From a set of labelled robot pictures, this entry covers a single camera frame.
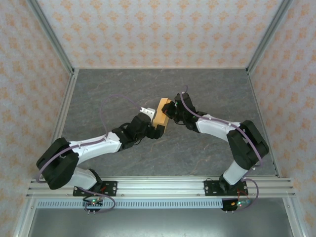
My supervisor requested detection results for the tan paper box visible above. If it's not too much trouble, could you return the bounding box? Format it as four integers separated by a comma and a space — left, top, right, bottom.
152, 98, 171, 130

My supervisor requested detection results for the grey metal sheet panel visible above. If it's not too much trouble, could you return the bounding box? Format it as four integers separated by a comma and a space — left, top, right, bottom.
26, 207, 295, 237

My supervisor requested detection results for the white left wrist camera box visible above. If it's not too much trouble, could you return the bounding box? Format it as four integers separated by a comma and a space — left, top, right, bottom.
139, 106, 157, 119

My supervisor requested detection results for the wide aluminium mounting rail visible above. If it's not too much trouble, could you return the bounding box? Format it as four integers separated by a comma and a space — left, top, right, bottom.
26, 176, 296, 198

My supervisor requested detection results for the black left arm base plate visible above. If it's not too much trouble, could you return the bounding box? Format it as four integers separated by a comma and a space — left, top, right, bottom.
72, 180, 118, 197

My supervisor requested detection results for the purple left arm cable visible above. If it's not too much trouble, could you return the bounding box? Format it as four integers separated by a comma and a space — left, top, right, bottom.
36, 94, 143, 214

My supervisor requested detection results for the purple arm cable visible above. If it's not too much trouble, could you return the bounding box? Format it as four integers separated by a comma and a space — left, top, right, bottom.
181, 85, 263, 213
36, 94, 143, 214

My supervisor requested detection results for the aluminium table side rail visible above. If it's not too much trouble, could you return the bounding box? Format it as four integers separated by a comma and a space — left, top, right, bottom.
246, 70, 281, 179
39, 69, 80, 179

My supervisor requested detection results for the grey slotted cable duct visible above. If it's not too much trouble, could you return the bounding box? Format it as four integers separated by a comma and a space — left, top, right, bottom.
36, 199, 224, 209

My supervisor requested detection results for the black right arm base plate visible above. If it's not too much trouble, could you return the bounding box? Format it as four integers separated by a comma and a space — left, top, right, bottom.
204, 180, 248, 197

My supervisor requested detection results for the aluminium frame post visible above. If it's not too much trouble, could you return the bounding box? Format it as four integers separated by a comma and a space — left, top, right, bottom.
246, 0, 293, 75
26, 0, 76, 75

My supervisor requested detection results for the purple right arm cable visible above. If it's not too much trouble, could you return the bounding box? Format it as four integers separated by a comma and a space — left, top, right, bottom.
181, 85, 263, 213

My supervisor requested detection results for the short aluminium frame strut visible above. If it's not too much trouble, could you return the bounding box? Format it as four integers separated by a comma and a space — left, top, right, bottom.
12, 197, 38, 237
282, 197, 305, 237

